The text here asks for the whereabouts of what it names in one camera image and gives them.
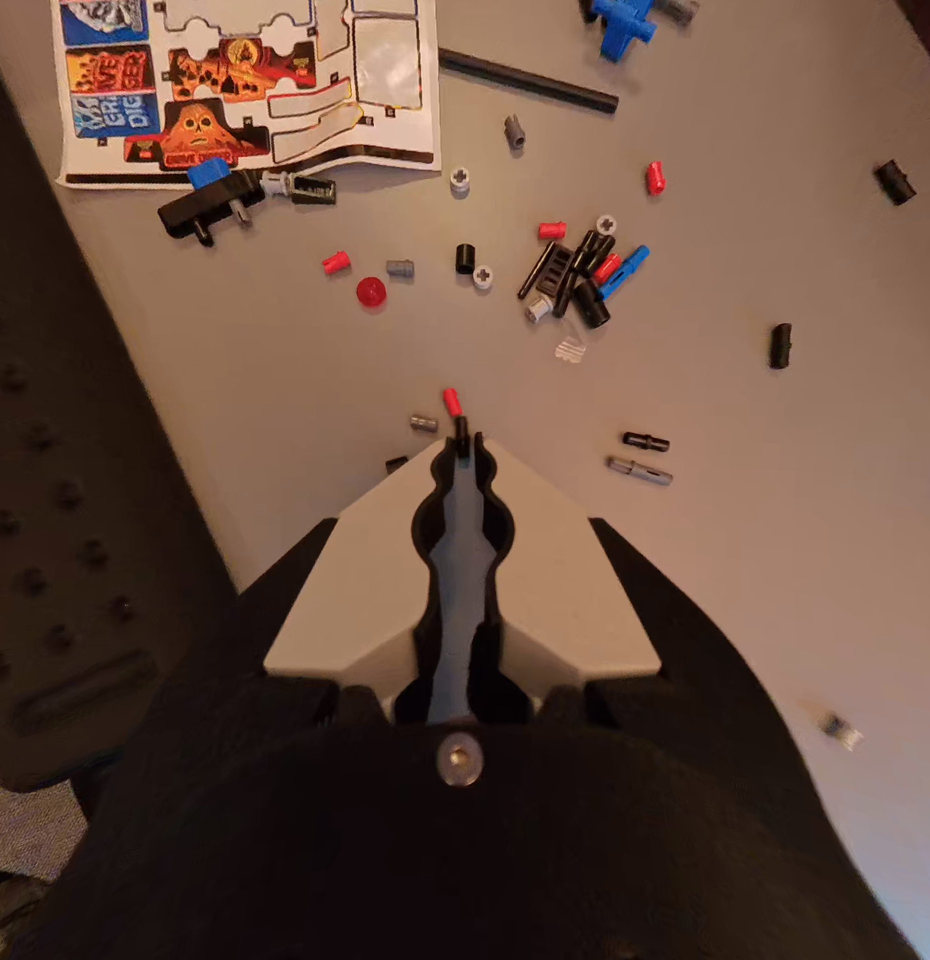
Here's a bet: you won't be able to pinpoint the thin black rod piece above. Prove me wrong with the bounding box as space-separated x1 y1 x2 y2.
437 46 619 115

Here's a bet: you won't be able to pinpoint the blue connector brick piece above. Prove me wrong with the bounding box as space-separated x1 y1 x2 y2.
581 0 657 63

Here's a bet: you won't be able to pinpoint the scattered small brick pieces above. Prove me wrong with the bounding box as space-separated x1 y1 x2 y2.
261 112 918 489

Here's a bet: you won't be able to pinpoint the black perforated mat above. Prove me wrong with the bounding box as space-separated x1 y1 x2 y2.
0 45 237 796

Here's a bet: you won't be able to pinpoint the black and blue brick piece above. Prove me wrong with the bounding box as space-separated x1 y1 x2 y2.
157 161 267 247

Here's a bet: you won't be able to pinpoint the colourful sticker sheet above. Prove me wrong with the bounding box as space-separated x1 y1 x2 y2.
56 0 443 189

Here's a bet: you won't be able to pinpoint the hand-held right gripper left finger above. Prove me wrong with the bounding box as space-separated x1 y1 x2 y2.
262 438 458 685

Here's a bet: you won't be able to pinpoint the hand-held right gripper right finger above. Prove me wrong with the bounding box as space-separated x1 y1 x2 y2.
474 433 662 682

